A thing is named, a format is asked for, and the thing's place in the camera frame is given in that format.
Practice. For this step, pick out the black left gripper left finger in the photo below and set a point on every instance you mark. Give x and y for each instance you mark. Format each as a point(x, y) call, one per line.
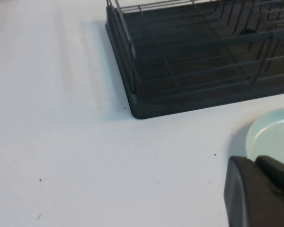
point(246, 196)

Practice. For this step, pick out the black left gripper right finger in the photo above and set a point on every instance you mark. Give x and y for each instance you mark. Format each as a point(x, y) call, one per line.
point(277, 170)

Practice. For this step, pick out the light blue round plate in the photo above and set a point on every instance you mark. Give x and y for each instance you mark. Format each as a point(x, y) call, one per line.
point(274, 137)

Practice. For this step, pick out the black plastic drip tray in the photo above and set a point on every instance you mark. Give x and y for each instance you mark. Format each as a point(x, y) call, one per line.
point(180, 106)

